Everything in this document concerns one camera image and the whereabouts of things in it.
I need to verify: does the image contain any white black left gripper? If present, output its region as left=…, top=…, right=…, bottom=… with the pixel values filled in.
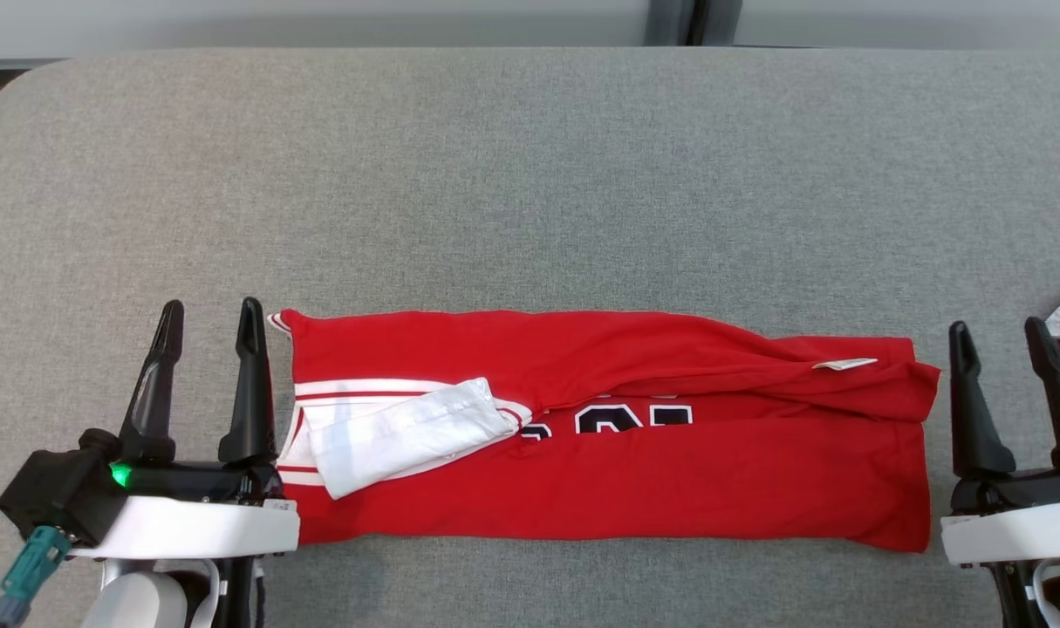
left=67, top=297, right=301, bottom=561

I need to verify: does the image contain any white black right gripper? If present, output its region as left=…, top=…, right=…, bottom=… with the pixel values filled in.
left=940, top=316, right=1060, bottom=568

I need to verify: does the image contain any red jersey with number print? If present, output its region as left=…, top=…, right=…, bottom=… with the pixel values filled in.
left=268, top=308, right=942, bottom=553

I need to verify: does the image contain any grey fabric sofa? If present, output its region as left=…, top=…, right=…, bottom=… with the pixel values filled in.
left=0, top=46, right=1060, bottom=628

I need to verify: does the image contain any teal left cable connector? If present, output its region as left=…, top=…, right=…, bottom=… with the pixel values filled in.
left=0, top=526, right=72, bottom=625

